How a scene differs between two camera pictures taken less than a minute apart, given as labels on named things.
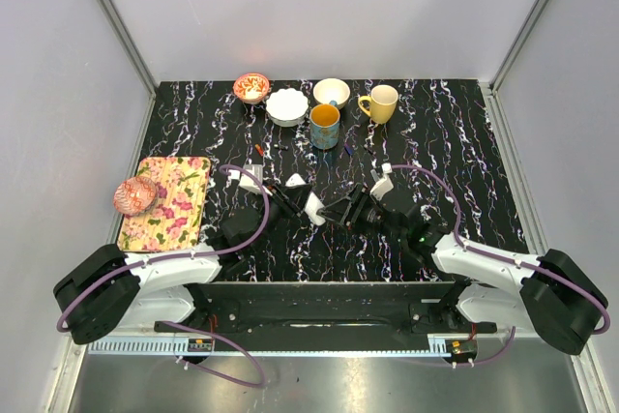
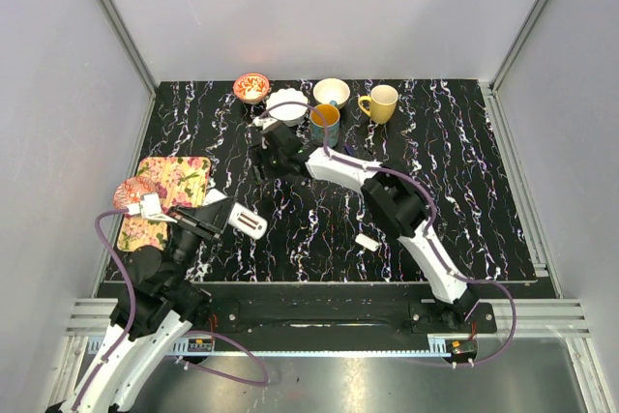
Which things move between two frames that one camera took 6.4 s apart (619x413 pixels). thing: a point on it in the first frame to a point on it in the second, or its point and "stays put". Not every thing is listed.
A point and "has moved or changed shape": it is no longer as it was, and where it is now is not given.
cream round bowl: x=330 y=89 stays put
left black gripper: x=291 y=198 to x=207 y=221
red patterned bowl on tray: x=134 y=195 stays put
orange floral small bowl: x=251 y=87 stays put
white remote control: x=313 y=204 has moved or changed shape
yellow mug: x=383 y=103 stays put
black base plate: x=326 y=311 stays put
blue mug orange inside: x=324 y=125 stays put
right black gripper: x=348 y=210 to x=259 y=155
